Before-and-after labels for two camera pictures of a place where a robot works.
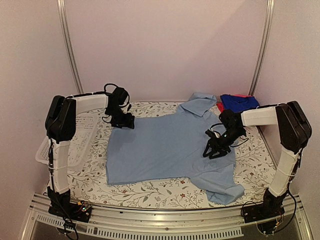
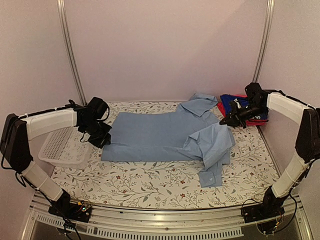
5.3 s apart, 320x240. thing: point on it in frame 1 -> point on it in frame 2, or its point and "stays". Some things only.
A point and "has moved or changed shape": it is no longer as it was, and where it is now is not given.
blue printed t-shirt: x=235 y=104 stays
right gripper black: x=214 y=140 -> x=234 y=118
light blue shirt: x=169 y=148 has moved or changed shape
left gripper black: x=128 y=122 -> x=105 y=139
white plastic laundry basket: x=80 y=147 stays
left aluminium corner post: x=61 y=12 stays
